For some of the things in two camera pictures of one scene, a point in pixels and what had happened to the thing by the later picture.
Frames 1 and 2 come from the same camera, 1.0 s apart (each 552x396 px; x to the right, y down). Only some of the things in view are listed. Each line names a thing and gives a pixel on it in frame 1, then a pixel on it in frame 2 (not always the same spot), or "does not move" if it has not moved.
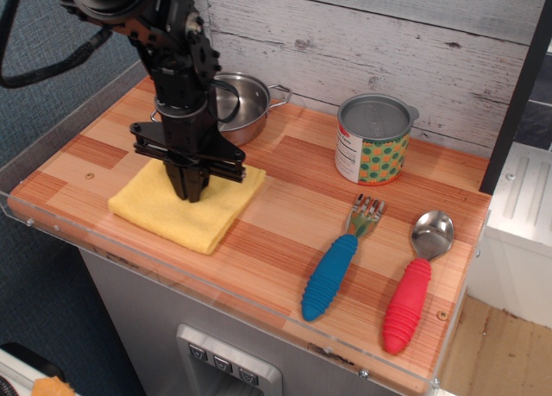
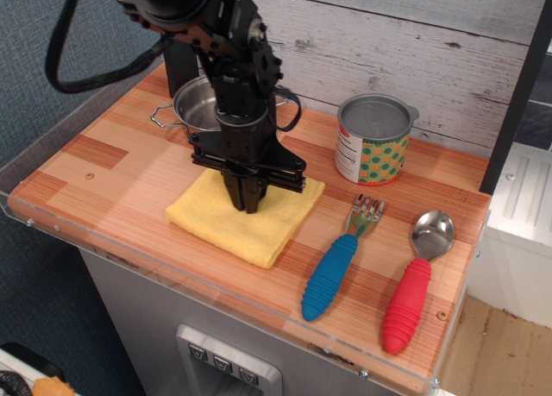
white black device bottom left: [20, 368] does not move
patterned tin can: [373, 138] does not move
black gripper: [188, 134] to [245, 150]
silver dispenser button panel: [218, 367] does not move
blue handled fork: [327, 274] does not move
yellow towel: [147, 196] to [258, 237]
